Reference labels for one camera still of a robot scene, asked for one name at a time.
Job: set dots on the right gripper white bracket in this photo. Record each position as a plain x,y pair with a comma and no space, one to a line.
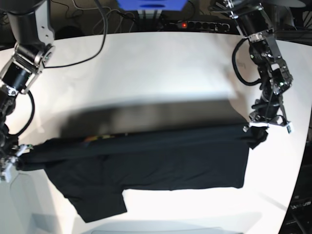
8,160

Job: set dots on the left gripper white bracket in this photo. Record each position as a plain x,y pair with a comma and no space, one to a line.
269,113

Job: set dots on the black T-shirt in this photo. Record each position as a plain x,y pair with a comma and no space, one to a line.
93,172

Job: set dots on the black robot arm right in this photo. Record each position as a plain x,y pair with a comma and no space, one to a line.
30,24

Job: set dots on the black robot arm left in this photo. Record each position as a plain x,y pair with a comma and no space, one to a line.
256,28

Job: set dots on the white bin at table corner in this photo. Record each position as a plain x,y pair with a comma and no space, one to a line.
30,205

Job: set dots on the black power strip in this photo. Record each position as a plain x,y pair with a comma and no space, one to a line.
202,26

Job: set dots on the blue box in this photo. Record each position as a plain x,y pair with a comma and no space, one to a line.
169,5

